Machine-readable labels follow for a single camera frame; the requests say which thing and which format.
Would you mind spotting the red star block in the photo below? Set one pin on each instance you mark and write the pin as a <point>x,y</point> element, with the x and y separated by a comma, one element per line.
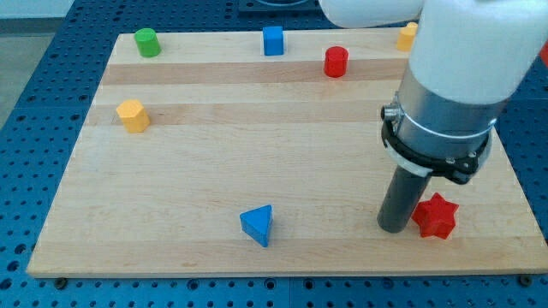
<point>435,217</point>

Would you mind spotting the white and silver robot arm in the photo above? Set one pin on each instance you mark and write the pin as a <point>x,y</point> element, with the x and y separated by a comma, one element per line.
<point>467,59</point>

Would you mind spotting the blue triangle block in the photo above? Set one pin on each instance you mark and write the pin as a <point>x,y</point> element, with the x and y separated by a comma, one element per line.
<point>257,223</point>

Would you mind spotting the wooden board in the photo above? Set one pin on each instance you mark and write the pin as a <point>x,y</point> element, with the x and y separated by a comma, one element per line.
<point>233,130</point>

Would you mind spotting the red cylinder block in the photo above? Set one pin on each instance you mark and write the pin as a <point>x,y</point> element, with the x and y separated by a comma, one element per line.
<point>336,61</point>

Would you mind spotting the blue cube block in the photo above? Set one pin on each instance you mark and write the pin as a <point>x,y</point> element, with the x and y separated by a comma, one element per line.
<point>273,41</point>

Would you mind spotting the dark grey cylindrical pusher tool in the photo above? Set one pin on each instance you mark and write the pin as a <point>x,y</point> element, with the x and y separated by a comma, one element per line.
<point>401,199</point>

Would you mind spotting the yellow hexagon block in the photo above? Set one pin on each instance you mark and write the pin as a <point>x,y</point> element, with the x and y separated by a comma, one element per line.
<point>133,116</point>

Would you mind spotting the green cylinder block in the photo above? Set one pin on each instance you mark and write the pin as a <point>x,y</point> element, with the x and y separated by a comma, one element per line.
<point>147,42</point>

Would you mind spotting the yellow block at back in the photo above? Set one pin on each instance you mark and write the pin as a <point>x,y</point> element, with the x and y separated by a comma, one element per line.
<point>406,37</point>

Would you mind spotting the red object at right edge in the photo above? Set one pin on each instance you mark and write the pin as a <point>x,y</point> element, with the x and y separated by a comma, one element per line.
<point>544,54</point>

